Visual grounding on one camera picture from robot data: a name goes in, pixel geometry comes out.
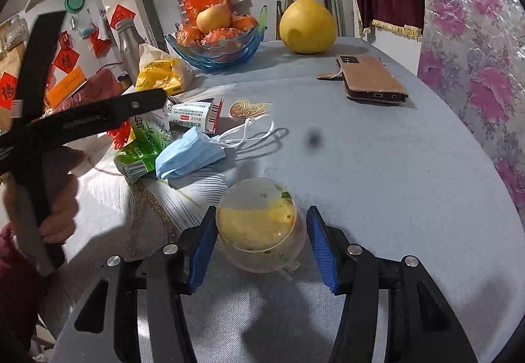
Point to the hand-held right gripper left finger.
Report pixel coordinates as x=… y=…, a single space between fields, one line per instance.
x=201 y=252

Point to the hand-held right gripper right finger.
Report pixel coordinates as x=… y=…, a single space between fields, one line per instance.
x=322 y=256

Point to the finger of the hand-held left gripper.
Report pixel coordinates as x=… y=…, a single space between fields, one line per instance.
x=41 y=59
x=115 y=110

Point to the green snack packet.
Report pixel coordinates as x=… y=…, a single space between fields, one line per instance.
x=141 y=145

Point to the clear plastic soup cup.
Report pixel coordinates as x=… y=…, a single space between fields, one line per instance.
x=258 y=223

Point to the white paper cup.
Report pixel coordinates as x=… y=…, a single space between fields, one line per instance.
x=192 y=115

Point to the blue face mask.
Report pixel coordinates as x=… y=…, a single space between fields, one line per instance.
x=188 y=156

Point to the person's left forearm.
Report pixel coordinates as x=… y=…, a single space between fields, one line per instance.
x=14 y=285

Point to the person's left hand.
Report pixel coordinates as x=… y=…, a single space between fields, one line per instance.
x=61 y=199

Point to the red diamond paper decoration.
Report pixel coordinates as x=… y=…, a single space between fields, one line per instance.
x=65 y=59
x=8 y=92

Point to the long orange box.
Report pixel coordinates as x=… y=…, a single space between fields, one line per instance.
x=65 y=86

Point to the yellow snack bag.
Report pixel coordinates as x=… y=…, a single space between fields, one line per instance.
x=162 y=73

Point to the red hanging ornament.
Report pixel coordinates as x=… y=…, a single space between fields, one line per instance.
x=98 y=41

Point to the steel thermos bottle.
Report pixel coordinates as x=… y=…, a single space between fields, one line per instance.
x=129 y=51

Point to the green plastic plate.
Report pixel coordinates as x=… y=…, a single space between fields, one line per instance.
x=75 y=2

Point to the grey tablecloth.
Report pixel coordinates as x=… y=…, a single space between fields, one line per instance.
x=369 y=182

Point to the red diamond paper on refrigerator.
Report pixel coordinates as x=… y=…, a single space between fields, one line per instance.
x=119 y=16

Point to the white refrigerator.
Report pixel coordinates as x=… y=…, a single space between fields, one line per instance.
x=135 y=2

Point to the blue glass fruit bowl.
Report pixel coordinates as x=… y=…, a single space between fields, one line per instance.
x=221 y=57

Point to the pile of wrapped oranges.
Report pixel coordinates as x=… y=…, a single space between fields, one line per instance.
x=221 y=37

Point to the yellow apple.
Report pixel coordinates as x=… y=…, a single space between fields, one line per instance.
x=213 y=18

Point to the orange gift box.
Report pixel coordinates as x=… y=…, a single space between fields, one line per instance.
x=201 y=2

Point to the phone in brown case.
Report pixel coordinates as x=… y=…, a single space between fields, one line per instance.
x=373 y=80

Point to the yellow pomelo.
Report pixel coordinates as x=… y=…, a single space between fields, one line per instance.
x=307 y=26

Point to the floral pink quilt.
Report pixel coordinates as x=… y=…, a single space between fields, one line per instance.
x=471 y=59

